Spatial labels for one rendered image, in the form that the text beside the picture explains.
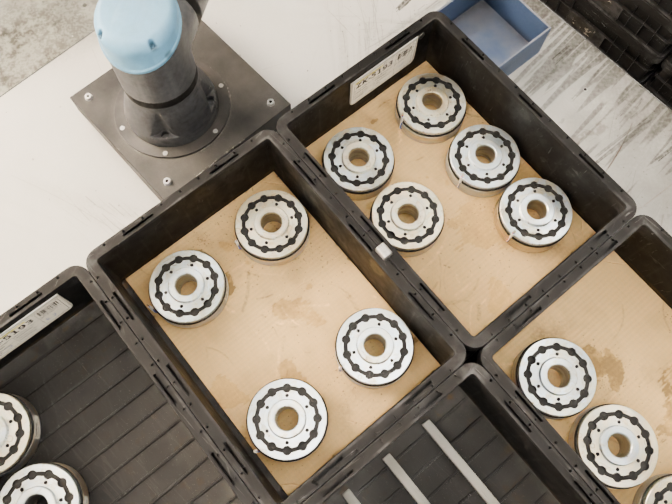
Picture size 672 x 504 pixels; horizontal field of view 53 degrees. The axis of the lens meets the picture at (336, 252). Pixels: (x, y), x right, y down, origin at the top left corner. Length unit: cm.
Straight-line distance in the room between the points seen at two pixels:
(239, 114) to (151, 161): 16
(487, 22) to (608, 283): 55
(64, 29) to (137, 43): 133
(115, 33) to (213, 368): 46
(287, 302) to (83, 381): 29
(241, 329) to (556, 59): 75
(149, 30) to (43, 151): 37
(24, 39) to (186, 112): 128
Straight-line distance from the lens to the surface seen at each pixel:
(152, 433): 93
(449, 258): 96
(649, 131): 129
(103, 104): 120
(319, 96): 95
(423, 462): 91
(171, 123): 108
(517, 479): 93
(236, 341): 92
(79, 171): 121
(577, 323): 98
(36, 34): 231
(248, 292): 94
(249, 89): 116
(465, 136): 100
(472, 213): 99
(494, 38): 130
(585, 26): 190
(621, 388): 99
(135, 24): 98
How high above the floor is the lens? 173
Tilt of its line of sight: 72 degrees down
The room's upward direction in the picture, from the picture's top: 2 degrees clockwise
